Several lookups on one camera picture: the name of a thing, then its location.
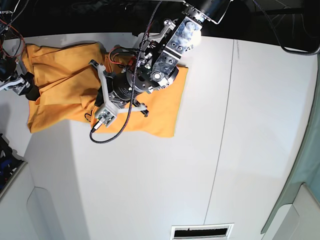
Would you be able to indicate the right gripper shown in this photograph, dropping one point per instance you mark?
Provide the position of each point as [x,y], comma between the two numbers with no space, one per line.
[22,85]

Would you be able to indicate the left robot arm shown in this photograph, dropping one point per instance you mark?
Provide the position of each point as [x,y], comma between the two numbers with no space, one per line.
[154,64]

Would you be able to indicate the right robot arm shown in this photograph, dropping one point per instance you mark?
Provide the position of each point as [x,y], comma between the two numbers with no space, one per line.
[10,10]

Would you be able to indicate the yellow t-shirt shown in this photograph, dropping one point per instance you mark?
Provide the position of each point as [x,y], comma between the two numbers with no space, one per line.
[68,86]

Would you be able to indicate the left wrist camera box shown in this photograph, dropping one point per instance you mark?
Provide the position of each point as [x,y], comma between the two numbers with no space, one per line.
[105,115]

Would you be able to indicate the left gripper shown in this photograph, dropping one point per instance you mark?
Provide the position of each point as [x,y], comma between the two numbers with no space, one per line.
[117,89]

